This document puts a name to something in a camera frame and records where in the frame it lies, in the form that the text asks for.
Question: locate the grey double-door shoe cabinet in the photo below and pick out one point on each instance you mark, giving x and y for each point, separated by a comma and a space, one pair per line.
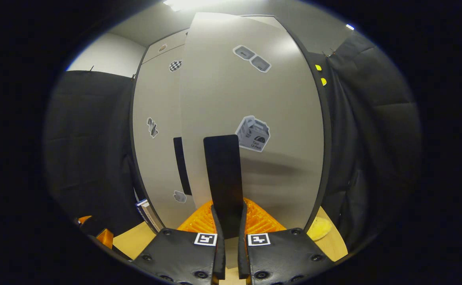
327, 130

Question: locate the ceiling light panel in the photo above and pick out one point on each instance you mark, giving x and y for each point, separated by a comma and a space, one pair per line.
187, 4

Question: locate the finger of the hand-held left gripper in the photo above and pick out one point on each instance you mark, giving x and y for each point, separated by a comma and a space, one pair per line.
106, 237
83, 219

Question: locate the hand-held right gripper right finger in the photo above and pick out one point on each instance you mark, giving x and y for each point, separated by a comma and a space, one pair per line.
243, 257

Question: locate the grey cabinet door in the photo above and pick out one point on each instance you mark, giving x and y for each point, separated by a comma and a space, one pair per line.
274, 178
155, 166

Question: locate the yellow round sponge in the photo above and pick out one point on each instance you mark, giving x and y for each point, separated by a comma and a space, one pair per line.
319, 229

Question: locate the grey cabinet drawer front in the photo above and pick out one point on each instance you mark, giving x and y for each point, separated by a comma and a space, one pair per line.
169, 45

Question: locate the black backdrop cloth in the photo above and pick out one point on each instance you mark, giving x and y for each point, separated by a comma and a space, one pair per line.
88, 138

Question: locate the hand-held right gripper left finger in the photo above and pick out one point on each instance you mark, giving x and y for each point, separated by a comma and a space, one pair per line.
220, 257

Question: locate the blue spine book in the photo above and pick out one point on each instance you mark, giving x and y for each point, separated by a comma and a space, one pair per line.
142, 211

